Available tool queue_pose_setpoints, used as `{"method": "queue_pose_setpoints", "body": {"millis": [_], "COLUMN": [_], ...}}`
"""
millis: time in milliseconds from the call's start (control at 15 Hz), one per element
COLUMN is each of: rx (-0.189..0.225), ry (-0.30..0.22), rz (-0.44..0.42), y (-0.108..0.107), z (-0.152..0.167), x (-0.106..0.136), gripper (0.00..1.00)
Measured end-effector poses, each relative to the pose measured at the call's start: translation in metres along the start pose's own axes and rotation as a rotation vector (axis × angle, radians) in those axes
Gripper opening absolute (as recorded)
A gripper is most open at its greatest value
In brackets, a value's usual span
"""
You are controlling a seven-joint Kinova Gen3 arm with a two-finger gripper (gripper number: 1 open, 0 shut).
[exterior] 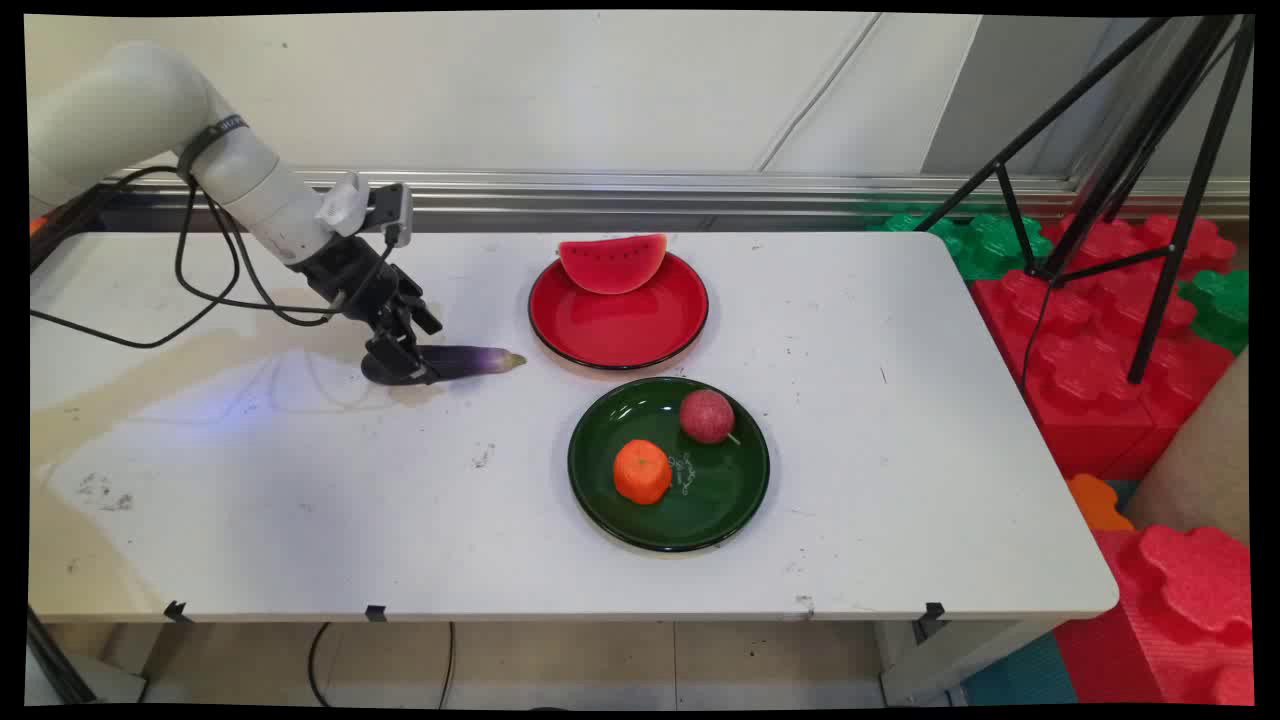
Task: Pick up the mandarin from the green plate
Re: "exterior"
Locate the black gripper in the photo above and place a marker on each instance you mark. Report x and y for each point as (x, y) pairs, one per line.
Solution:
(345, 275)

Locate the purple toy eggplant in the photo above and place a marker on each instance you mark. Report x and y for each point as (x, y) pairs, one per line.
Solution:
(475, 360)

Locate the orange toy tangerine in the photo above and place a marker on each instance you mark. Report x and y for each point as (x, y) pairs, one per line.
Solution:
(642, 472)

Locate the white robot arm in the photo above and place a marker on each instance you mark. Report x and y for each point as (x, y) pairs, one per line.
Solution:
(140, 110)

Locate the red plate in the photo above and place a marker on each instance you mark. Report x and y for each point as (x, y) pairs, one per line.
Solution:
(620, 325)

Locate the toy watermelon slice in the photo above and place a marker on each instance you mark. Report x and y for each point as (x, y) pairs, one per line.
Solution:
(612, 265)

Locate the red toy apple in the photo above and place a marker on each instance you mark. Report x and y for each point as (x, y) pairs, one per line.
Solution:
(706, 415)

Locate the dark green plate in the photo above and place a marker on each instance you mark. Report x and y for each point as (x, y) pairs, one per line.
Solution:
(700, 500)

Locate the green foam block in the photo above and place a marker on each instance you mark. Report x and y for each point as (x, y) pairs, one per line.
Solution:
(985, 240)
(1222, 305)

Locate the white table leg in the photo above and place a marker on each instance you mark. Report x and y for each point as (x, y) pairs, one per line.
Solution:
(940, 665)

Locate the large red foam block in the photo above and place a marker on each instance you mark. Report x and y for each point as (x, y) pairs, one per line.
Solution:
(1085, 370)

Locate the teal floor mat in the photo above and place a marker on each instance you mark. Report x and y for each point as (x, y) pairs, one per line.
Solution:
(1020, 675)

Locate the orange foam block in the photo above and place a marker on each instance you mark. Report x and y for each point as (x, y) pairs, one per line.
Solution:
(1095, 505)

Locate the black tripod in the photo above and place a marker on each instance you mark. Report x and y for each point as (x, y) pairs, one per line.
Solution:
(1165, 150)

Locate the beige fabric object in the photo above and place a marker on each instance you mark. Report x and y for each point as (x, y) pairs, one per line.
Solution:
(1205, 470)

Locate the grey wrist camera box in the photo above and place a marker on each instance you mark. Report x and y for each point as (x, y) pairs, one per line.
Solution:
(385, 208)

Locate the aluminium wall rail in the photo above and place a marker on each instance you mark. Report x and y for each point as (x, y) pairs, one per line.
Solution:
(700, 192)

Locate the black metal frame bar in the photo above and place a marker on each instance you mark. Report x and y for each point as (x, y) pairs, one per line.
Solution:
(70, 225)

